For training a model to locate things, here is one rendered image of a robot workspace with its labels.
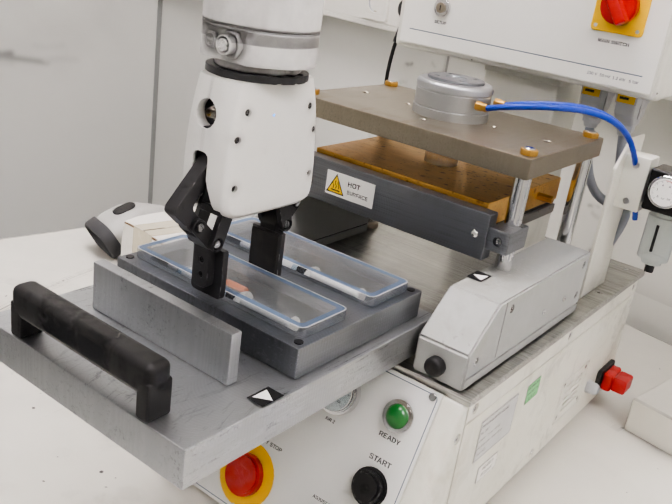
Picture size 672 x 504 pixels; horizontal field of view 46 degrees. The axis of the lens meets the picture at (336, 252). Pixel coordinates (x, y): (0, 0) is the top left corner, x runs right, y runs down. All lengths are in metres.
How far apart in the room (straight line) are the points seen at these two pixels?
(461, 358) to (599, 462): 0.36
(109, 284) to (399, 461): 0.28
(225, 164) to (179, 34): 1.76
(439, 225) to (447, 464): 0.22
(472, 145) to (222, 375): 0.32
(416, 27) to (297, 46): 0.47
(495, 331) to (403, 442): 0.12
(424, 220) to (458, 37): 0.30
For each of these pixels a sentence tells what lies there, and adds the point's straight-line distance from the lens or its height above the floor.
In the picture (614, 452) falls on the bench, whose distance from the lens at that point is 1.02.
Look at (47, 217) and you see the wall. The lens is 2.38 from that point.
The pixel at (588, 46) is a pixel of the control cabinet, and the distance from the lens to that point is 0.92.
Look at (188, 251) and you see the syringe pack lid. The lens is 0.68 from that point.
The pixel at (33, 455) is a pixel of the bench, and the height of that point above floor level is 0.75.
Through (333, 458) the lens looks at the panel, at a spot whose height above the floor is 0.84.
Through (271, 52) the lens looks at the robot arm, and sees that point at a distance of 0.55.
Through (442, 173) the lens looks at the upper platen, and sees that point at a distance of 0.82.
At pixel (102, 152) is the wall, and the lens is 2.39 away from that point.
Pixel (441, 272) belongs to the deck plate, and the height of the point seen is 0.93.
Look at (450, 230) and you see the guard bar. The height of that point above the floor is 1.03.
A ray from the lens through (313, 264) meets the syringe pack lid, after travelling 0.68.
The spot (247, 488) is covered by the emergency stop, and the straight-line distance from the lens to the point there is 0.77.
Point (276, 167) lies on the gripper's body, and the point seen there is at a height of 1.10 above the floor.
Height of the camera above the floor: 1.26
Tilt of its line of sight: 21 degrees down
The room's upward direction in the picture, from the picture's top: 8 degrees clockwise
